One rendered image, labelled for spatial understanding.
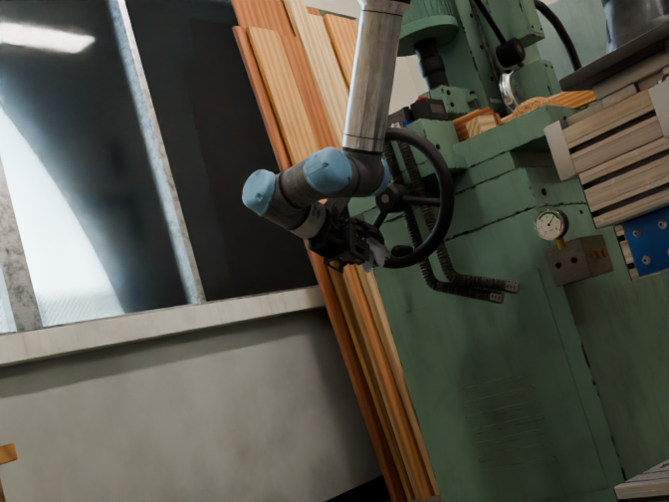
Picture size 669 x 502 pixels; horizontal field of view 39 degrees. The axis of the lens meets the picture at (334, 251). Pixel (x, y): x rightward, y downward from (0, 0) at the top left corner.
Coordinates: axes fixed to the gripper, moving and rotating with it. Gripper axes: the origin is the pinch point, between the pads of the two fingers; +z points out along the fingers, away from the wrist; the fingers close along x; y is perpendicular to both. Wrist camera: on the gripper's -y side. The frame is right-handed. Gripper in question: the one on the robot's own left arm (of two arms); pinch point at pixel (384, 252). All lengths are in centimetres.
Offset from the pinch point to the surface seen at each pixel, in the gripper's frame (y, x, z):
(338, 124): -155, -111, 103
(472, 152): -25.2, 13.7, 13.5
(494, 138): -25.7, 19.6, 13.3
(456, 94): -50, 6, 20
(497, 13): -73, 16, 26
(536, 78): -55, 20, 33
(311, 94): -163, -113, 88
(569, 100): -37, 32, 25
